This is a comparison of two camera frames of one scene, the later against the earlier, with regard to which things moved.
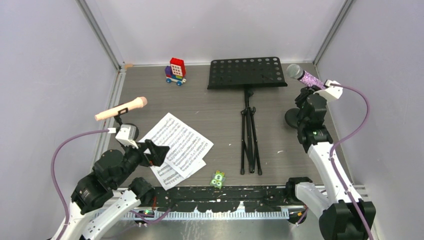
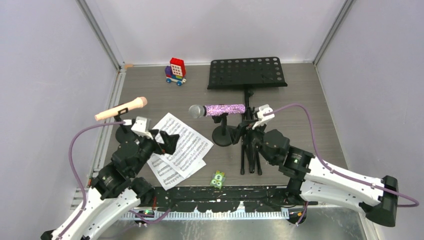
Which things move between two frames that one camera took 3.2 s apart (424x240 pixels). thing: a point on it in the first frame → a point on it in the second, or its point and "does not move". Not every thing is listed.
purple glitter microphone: (295, 71) → (198, 111)
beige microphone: (139, 102) does not move
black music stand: (246, 73) does not move
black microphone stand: (118, 118) does not move
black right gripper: (299, 100) → (246, 128)
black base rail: (220, 198) does not move
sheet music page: (168, 178) does not move
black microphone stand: (291, 117) → (221, 135)
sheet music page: (186, 147) does not move
